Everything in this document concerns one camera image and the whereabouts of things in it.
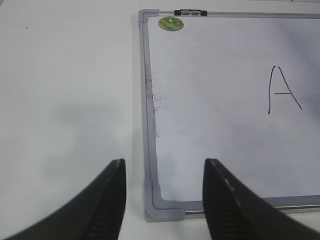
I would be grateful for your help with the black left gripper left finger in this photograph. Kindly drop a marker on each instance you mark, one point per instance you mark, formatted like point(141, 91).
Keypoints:
point(96, 213)

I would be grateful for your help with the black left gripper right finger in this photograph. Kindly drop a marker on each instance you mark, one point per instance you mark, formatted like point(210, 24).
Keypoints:
point(233, 212)

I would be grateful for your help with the round green sticker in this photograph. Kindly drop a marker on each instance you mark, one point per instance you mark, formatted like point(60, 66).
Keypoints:
point(171, 24)

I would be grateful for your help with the white whiteboard with grey frame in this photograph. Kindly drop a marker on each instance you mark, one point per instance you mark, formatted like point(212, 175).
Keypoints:
point(240, 87)

